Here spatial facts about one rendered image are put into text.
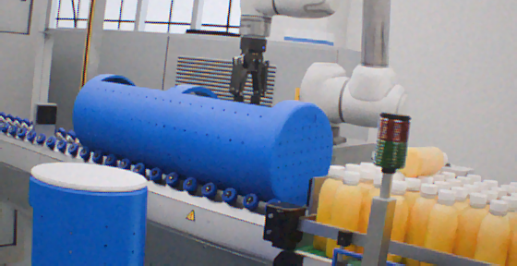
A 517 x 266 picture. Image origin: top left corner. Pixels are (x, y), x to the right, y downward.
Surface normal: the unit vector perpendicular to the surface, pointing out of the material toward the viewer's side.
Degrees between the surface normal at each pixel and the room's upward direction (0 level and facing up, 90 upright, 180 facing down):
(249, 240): 70
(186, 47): 90
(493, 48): 90
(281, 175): 90
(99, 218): 90
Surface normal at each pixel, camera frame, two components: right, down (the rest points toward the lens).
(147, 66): -0.53, 0.01
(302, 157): 0.77, 0.14
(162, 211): -0.56, -0.34
